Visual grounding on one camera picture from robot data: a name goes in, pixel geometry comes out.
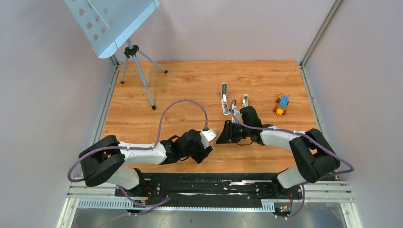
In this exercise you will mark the white stapler tray piece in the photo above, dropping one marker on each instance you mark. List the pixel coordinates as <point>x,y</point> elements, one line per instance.
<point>245,102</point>

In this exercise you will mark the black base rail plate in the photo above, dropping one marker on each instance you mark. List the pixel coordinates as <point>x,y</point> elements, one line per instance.
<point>214,190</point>

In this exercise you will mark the light blue music stand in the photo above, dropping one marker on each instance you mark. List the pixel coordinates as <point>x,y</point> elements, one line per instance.
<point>109,24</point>

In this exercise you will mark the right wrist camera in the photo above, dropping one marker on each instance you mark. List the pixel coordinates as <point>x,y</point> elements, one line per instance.
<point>236,116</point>

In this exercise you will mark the light blue white stapler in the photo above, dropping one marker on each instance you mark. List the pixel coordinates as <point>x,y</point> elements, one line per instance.
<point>224,102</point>

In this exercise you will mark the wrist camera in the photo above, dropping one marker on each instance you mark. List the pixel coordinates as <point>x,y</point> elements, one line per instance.
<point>236,116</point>
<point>207,136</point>

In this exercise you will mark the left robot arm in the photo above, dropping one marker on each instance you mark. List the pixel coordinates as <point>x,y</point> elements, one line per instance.
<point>106,161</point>

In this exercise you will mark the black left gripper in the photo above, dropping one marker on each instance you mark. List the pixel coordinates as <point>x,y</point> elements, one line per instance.
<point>200,156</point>

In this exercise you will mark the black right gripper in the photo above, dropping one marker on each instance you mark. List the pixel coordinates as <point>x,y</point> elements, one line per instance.
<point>227,136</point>

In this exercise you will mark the colourful toy block car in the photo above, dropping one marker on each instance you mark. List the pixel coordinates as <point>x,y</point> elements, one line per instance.
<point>282,103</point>

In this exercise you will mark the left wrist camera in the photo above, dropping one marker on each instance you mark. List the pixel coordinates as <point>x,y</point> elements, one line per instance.
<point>207,136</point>

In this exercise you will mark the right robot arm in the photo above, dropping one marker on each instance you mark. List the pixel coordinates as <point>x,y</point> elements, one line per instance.
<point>313,155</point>

